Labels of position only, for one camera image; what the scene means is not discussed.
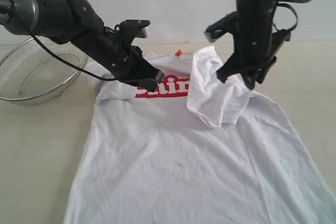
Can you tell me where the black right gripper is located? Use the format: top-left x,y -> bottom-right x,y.
216,3 -> 291,90

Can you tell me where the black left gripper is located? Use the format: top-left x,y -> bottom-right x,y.
71,26 -> 165,90

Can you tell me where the white t-shirt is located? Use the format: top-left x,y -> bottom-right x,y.
64,46 -> 335,223

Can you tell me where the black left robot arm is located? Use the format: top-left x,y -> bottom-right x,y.
1,0 -> 164,91

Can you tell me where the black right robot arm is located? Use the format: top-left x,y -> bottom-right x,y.
207,0 -> 311,90

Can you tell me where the orange shirt tag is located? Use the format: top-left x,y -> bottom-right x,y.
175,49 -> 183,57

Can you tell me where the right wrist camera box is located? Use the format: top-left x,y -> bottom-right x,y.
204,12 -> 237,43

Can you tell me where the metal wire mesh basket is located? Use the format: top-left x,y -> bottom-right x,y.
1,38 -> 81,106

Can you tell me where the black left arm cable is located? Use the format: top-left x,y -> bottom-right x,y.
15,0 -> 148,82

